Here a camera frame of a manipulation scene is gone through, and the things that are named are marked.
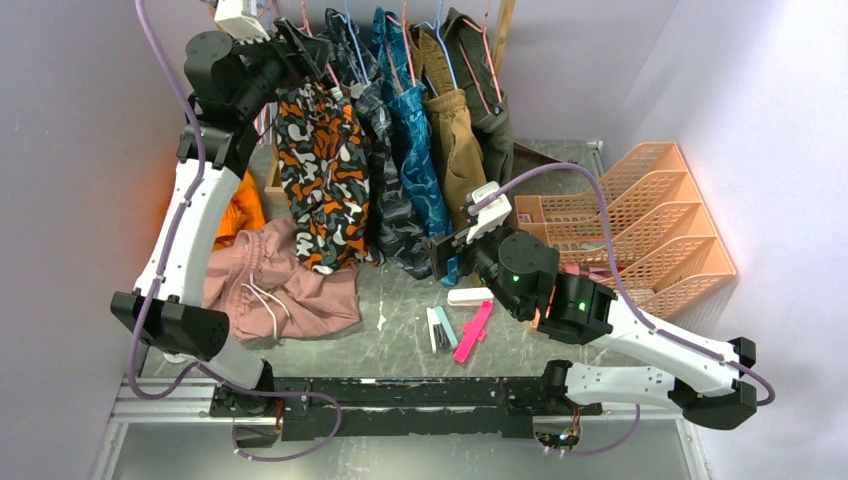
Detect purple cable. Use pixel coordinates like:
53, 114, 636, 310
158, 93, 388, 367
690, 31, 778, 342
125, 0, 344, 464
473, 162, 776, 407

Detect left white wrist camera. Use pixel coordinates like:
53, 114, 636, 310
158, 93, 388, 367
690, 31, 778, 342
213, 0, 272, 44

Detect orange camouflage shorts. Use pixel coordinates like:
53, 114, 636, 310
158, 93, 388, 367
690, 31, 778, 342
274, 83, 383, 274

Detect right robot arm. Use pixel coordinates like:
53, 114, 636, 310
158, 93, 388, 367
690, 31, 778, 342
423, 227, 758, 430

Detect aluminium frame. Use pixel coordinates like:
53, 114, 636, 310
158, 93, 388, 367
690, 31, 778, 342
89, 379, 710, 479

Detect dark olive green shorts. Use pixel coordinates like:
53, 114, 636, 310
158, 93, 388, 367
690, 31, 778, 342
439, 8, 515, 184

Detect wooden clothes rack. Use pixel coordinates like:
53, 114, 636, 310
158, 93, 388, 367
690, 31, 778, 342
206, 0, 517, 206

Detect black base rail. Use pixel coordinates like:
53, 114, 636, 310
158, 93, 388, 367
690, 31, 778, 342
209, 376, 578, 441

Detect pink drawstring shorts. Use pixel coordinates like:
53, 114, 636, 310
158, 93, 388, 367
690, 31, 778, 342
202, 217, 361, 342

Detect blue patterned shorts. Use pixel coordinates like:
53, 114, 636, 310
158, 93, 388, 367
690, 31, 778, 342
368, 6, 453, 280

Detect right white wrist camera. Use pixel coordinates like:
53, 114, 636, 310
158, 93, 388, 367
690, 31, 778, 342
465, 181, 512, 245

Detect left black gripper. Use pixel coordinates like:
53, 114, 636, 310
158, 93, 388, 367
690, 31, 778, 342
230, 16, 334, 119

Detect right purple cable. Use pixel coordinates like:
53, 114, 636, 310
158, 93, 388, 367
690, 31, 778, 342
473, 162, 776, 407

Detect pink wire hanger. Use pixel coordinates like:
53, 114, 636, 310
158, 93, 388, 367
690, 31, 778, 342
300, 0, 341, 90

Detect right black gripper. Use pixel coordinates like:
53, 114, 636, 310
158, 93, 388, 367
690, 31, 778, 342
422, 218, 528, 319

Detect pink plastic clip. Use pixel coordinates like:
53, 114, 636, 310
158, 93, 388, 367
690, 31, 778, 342
453, 301, 494, 364

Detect peach plastic file organizer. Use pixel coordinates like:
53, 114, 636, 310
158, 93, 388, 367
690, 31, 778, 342
514, 142, 736, 320

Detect light blue stapler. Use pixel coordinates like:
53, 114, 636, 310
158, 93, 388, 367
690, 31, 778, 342
426, 306, 459, 353

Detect white rectangular case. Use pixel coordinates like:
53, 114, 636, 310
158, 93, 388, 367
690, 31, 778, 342
447, 287, 494, 307

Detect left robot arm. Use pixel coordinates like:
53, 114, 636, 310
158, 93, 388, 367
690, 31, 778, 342
110, 18, 331, 416

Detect tan brown shorts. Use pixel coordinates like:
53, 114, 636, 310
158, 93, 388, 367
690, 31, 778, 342
407, 27, 487, 230

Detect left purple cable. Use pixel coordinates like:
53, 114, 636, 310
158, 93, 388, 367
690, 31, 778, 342
125, 0, 344, 464

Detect black grey patterned shorts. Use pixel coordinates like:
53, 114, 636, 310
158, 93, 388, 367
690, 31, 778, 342
324, 7, 431, 280

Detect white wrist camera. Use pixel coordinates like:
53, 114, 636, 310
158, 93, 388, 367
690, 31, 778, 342
465, 181, 512, 245
213, 0, 272, 44

